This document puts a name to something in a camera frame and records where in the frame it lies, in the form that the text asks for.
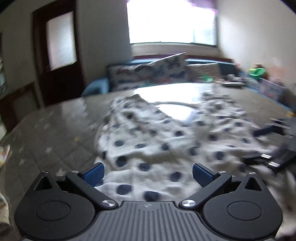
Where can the long butterfly print pillow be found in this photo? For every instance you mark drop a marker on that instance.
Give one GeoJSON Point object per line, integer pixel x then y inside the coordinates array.
{"type": "Point", "coordinates": [125, 77]}

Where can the white polka dot garment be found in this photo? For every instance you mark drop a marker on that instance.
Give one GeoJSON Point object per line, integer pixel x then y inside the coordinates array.
{"type": "Point", "coordinates": [149, 156]}

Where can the green plastic toy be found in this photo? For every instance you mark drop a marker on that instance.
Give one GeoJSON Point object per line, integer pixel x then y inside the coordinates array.
{"type": "Point", "coordinates": [257, 73]}

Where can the dark wooden door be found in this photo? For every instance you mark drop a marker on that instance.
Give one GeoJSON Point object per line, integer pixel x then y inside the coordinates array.
{"type": "Point", "coordinates": [56, 52]}

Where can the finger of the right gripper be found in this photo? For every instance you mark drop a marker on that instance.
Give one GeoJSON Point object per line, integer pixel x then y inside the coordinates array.
{"type": "Point", "coordinates": [267, 130]}
{"type": "Point", "coordinates": [259, 159]}

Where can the bright window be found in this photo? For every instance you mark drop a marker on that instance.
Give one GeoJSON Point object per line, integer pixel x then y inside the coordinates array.
{"type": "Point", "coordinates": [184, 22]}

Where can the blue covered sofa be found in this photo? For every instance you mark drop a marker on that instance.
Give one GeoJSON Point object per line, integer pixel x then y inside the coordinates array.
{"type": "Point", "coordinates": [230, 73]}

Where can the grey quilted star table cover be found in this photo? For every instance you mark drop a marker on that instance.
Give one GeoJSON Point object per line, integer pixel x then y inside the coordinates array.
{"type": "Point", "coordinates": [61, 138]}

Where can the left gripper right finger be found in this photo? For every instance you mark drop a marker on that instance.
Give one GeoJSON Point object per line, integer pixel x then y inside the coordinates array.
{"type": "Point", "coordinates": [234, 207]}

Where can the green bowl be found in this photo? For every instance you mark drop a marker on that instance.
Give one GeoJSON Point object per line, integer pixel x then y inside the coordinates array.
{"type": "Point", "coordinates": [205, 79]}

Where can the beige cushion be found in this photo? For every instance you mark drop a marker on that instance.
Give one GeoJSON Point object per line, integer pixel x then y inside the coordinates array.
{"type": "Point", "coordinates": [198, 71]}

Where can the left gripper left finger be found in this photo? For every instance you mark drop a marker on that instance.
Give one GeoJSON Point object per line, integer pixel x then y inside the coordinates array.
{"type": "Point", "coordinates": [63, 207]}

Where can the square butterfly print pillow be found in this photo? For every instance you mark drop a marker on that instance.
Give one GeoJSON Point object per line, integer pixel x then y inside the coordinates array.
{"type": "Point", "coordinates": [172, 67]}

